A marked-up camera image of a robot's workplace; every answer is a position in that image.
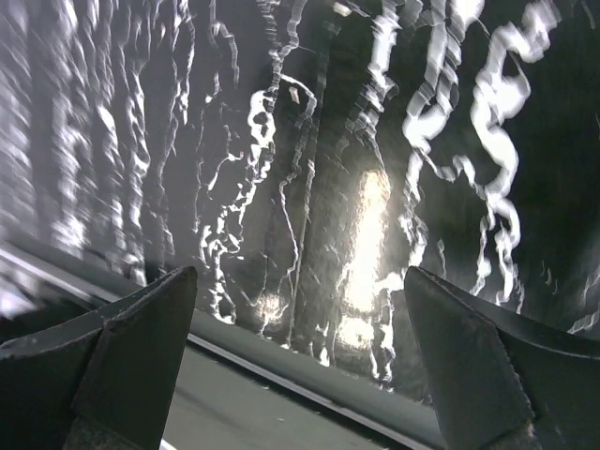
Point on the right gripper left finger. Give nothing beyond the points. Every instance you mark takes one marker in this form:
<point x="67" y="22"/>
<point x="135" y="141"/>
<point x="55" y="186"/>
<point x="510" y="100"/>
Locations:
<point x="103" y="380"/>

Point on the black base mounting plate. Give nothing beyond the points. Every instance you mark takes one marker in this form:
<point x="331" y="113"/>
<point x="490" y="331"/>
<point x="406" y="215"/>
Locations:
<point x="237" y="391"/>

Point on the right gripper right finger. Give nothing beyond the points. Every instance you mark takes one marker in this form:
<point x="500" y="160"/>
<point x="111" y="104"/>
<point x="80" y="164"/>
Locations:
<point x="499" y="380"/>

